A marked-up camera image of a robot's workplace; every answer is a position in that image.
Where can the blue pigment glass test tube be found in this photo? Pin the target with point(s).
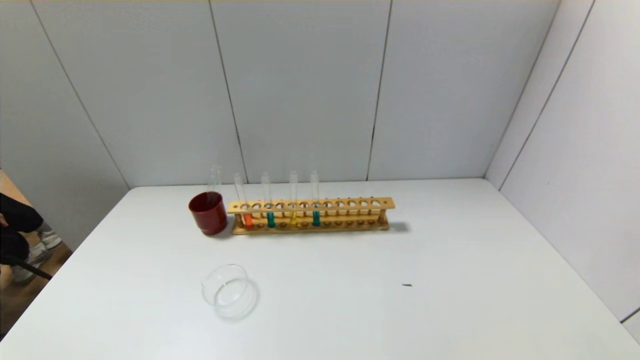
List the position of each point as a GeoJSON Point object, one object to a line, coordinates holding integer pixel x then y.
{"type": "Point", "coordinates": [270, 220]}

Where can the red pigment glass test tube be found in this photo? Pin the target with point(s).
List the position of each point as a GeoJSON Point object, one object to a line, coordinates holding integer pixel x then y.
{"type": "Point", "coordinates": [247, 220]}

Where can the teal pigment glass test tube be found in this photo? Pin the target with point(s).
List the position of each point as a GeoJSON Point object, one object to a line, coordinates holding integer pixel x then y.
{"type": "Point", "coordinates": [316, 218]}

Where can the yellow pigment glass test tube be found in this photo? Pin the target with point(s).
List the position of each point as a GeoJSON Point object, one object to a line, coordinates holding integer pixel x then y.
{"type": "Point", "coordinates": [293, 217]}

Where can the wooden test tube rack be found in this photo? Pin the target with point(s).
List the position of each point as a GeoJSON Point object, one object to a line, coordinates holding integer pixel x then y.
{"type": "Point", "coordinates": [345, 226]}

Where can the empty clear glass test tube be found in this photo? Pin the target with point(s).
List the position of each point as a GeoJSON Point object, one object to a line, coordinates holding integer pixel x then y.
{"type": "Point", "coordinates": [215, 180]}

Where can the dark red cup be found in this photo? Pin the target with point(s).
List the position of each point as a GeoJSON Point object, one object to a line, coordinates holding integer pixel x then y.
{"type": "Point", "coordinates": [207, 220]}

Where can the clear glass beaker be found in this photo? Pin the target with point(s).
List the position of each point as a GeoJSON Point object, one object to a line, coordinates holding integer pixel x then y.
{"type": "Point", "coordinates": [227, 292]}

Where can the white sneaker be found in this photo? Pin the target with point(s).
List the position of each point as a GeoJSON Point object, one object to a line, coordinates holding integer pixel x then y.
{"type": "Point", "coordinates": [27, 265]}
{"type": "Point", "coordinates": [50, 239]}

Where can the black chair leg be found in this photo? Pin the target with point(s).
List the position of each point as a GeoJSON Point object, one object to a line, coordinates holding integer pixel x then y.
{"type": "Point", "coordinates": [31, 270]}

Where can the person in black clothing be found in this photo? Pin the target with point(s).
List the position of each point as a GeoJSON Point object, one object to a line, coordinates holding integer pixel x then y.
{"type": "Point", "coordinates": [17, 215]}

